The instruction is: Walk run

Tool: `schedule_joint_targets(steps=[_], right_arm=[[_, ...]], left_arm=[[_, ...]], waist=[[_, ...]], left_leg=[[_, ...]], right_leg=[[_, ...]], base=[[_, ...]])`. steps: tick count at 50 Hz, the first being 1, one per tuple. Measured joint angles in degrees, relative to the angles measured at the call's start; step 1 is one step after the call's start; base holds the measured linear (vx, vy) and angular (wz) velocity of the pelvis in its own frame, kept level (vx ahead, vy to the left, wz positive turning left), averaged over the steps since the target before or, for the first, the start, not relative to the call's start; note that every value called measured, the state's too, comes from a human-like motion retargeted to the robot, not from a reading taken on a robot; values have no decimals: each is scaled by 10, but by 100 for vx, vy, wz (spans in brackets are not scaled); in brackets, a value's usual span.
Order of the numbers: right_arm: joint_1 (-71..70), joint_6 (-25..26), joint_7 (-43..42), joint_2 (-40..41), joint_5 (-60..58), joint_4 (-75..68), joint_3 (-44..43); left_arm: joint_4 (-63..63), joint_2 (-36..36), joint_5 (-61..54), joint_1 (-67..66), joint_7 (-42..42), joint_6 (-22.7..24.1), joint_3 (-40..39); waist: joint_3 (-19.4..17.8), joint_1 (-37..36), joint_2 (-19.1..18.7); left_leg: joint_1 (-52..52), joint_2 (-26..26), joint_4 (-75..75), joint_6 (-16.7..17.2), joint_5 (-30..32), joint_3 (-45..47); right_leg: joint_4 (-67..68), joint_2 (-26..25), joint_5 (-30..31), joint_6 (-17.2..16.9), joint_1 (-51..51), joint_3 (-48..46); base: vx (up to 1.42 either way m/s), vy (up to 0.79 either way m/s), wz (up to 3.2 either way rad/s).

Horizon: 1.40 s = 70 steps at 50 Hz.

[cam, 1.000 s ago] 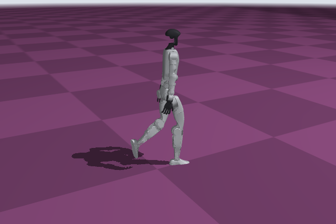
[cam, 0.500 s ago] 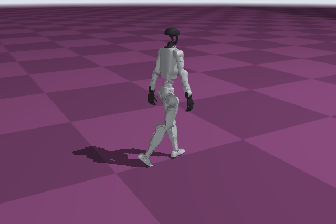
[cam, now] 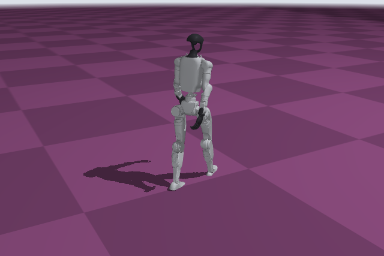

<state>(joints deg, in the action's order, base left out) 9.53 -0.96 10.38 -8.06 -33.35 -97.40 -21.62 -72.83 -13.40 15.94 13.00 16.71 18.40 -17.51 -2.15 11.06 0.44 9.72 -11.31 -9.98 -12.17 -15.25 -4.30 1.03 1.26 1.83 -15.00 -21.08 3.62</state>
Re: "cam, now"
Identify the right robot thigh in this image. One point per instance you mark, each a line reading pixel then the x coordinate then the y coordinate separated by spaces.
pixel 206 127

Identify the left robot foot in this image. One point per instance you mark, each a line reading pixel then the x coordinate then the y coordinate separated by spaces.
pixel 175 186

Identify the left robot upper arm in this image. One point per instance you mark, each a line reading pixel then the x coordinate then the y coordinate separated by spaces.
pixel 177 62

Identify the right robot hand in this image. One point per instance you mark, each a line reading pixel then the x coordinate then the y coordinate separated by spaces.
pixel 199 119

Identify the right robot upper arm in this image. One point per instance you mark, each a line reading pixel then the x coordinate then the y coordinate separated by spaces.
pixel 207 67

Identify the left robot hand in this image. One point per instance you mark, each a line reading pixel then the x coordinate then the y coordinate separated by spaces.
pixel 182 98

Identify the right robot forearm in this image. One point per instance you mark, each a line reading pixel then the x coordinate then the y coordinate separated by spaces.
pixel 204 99

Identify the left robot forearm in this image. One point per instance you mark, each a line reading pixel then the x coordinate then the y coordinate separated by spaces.
pixel 177 89

